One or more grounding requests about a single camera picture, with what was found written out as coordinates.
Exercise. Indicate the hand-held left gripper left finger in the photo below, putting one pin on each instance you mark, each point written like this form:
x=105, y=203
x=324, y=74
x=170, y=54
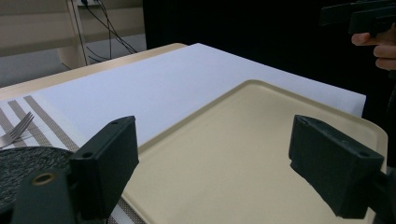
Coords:
x=104, y=161

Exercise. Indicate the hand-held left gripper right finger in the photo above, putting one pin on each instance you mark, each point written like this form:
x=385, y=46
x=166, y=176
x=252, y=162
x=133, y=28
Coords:
x=334, y=165

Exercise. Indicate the striped white placemat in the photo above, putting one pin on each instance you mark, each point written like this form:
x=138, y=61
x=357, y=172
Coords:
x=46, y=124

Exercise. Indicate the dark speckled plate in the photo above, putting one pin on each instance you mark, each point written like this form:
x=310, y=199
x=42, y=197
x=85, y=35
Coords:
x=28, y=168

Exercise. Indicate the beige plastic tray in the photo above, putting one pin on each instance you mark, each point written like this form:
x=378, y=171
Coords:
x=249, y=161

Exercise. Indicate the silver fork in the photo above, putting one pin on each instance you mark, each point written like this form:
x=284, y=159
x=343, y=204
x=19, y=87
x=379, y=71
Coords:
x=17, y=132

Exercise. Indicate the white paper sheet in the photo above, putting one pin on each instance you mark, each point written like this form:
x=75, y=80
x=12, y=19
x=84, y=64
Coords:
x=174, y=90

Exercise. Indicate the beige furniture frame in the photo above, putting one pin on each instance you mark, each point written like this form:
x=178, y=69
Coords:
x=65, y=29

